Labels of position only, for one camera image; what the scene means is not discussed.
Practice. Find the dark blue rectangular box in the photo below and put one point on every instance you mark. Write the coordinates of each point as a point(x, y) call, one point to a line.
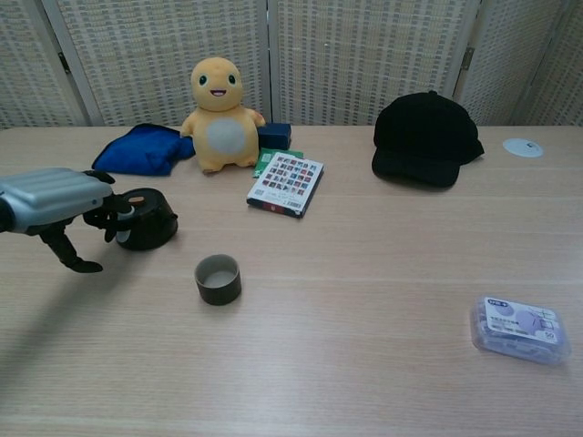
point(275, 135)

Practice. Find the white round disc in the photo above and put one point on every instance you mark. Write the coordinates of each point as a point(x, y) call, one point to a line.
point(523, 147)

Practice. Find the black baseball cap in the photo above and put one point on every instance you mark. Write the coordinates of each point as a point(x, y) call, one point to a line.
point(423, 136)

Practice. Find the dark small cup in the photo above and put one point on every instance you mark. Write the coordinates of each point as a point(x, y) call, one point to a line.
point(217, 289)

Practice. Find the clear purple floss pick box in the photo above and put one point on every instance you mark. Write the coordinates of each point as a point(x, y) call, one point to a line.
point(519, 330)

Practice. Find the white box with picture grid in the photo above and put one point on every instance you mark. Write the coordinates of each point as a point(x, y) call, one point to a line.
point(287, 184)

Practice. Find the black teapot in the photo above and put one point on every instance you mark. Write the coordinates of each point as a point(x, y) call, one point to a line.
point(152, 227)

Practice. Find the woven folding screen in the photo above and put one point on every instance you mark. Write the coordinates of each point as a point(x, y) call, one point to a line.
point(341, 59)

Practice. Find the yellow plush dinosaur toy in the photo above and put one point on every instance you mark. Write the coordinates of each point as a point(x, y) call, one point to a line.
point(223, 136)

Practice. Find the brass screen hinge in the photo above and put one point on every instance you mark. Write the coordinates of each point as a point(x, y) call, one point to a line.
point(63, 63)
point(469, 58)

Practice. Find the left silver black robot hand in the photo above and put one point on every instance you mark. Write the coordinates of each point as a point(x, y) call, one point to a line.
point(50, 196)

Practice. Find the blue folded cloth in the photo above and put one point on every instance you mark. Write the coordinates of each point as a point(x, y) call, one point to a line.
point(136, 152)

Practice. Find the green foil packet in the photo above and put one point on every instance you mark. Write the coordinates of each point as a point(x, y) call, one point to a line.
point(265, 157)

